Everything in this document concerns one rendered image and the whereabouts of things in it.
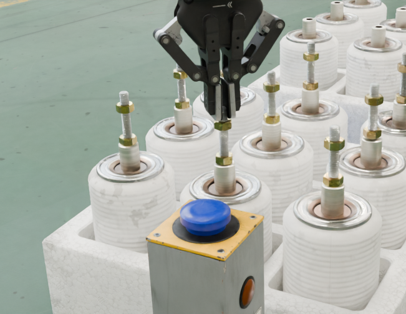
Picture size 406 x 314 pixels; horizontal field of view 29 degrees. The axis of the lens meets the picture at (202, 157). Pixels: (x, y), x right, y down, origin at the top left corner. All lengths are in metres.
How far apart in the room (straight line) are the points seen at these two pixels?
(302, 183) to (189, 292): 0.32
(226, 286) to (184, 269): 0.04
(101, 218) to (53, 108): 0.93
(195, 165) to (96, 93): 0.93
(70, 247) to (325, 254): 0.29
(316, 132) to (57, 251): 0.34
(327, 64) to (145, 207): 0.55
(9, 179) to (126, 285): 0.66
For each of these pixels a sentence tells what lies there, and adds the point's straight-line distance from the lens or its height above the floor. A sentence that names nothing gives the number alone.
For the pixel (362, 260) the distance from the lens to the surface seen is 0.76.
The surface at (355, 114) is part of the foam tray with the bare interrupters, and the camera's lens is 1.24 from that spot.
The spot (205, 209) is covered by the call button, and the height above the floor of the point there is 0.33.
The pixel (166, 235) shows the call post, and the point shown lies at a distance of 0.61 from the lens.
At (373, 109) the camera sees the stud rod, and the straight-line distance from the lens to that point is 0.84.
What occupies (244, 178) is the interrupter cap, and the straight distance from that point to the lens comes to 0.83.
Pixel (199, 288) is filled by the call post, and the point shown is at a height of 0.28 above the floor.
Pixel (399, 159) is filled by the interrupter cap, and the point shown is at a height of 0.25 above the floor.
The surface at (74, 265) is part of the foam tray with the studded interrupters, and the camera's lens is 0.88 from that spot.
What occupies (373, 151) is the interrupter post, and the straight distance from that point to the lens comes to 0.86.
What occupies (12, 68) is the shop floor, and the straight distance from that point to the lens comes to 2.09.
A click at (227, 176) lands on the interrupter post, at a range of 0.80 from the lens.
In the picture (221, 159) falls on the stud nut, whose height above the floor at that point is 0.29.
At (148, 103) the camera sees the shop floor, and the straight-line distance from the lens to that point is 1.76.
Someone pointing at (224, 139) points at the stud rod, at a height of 0.31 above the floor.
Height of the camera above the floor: 0.63
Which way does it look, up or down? 25 degrees down
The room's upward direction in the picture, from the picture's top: 3 degrees counter-clockwise
